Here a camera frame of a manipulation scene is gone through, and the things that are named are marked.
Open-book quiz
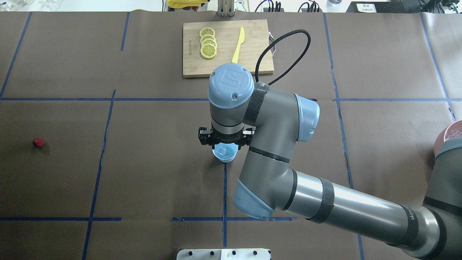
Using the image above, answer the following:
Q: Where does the red strawberry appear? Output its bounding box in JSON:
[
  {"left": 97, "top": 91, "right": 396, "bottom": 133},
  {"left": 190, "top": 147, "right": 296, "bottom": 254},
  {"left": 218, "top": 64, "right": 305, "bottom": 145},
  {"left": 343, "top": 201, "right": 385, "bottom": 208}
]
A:
[{"left": 32, "top": 138, "right": 45, "bottom": 148}]

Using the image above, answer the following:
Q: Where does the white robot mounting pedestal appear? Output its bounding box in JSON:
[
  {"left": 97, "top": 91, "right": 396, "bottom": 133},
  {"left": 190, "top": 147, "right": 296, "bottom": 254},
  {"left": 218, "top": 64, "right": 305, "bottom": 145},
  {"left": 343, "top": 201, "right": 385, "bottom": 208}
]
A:
[{"left": 176, "top": 248, "right": 272, "bottom": 260}]

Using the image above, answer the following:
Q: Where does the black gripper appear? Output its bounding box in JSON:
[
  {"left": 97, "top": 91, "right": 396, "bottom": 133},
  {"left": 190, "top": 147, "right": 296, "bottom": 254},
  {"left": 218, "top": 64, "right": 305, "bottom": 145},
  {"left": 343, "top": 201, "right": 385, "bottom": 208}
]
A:
[{"left": 198, "top": 127, "right": 255, "bottom": 148}]

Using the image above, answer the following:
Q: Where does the bamboo cutting board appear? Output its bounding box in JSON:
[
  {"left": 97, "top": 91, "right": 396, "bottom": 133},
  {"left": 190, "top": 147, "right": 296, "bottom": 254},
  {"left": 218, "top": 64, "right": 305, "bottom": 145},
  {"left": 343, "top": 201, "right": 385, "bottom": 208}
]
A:
[{"left": 183, "top": 19, "right": 270, "bottom": 78}]

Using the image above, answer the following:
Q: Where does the pink bowl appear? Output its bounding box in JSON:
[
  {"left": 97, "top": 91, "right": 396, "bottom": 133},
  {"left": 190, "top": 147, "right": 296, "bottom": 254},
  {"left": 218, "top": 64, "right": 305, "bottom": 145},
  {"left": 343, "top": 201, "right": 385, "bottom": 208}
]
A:
[{"left": 433, "top": 120, "right": 462, "bottom": 158}]

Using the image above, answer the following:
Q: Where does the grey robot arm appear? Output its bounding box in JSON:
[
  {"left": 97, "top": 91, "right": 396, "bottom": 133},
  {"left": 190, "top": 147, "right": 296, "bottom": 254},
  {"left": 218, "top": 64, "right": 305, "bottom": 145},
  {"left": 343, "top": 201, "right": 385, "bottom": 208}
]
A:
[{"left": 199, "top": 63, "right": 461, "bottom": 260}]

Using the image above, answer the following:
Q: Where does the lemon slice bottom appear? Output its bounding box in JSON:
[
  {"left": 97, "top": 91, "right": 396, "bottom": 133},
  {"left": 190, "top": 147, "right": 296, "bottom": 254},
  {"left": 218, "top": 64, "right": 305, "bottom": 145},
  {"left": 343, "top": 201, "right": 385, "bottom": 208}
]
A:
[{"left": 200, "top": 46, "right": 217, "bottom": 59}]

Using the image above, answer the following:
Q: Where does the aluminium frame post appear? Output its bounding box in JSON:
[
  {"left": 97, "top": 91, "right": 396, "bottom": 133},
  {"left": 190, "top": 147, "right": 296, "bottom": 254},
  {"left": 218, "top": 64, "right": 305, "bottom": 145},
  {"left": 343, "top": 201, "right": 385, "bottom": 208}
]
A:
[{"left": 217, "top": 0, "right": 235, "bottom": 17}]

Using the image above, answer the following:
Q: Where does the lemon slice top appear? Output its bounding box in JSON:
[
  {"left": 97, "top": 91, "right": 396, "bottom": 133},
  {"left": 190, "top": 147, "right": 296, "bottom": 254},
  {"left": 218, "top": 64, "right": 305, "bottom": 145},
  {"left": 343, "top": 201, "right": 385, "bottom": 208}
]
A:
[{"left": 199, "top": 27, "right": 215, "bottom": 37}]

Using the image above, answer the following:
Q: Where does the yellow plastic knife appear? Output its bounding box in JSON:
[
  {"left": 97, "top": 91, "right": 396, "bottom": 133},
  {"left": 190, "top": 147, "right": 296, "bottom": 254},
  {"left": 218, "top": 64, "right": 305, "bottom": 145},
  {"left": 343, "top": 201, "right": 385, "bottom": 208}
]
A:
[{"left": 231, "top": 27, "right": 245, "bottom": 64}]

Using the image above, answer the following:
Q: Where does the pile of ice cubes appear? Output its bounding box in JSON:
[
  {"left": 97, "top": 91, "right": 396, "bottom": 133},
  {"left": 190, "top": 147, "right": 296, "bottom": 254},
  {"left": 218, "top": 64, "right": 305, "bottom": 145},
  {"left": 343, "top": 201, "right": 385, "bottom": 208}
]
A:
[{"left": 444, "top": 122, "right": 462, "bottom": 142}]

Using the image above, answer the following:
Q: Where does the lemon slice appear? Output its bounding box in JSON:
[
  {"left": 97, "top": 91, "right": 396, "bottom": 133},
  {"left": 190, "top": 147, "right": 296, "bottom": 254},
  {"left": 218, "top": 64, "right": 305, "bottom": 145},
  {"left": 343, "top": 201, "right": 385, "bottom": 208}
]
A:
[
  {"left": 200, "top": 46, "right": 217, "bottom": 59},
  {"left": 199, "top": 27, "right": 215, "bottom": 37},
  {"left": 201, "top": 34, "right": 217, "bottom": 46},
  {"left": 201, "top": 38, "right": 217, "bottom": 49}
]

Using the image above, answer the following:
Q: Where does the light blue plastic cup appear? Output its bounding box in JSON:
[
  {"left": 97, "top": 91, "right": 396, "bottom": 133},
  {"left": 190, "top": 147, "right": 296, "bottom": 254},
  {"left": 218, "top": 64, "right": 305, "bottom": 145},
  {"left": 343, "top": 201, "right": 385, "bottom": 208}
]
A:
[{"left": 212, "top": 143, "right": 238, "bottom": 163}]

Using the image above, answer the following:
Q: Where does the yellow cloth bag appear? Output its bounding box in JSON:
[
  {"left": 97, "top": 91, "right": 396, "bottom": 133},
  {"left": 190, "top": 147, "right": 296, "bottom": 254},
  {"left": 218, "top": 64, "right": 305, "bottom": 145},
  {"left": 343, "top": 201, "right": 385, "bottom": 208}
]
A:
[{"left": 167, "top": 0, "right": 209, "bottom": 11}]

